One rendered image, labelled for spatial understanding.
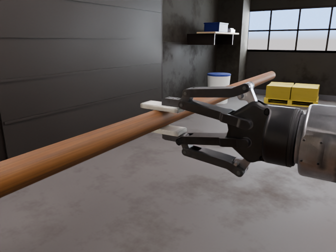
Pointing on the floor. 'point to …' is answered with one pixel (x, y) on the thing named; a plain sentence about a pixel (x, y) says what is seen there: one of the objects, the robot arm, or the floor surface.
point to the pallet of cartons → (292, 93)
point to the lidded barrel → (219, 81)
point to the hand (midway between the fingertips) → (163, 117)
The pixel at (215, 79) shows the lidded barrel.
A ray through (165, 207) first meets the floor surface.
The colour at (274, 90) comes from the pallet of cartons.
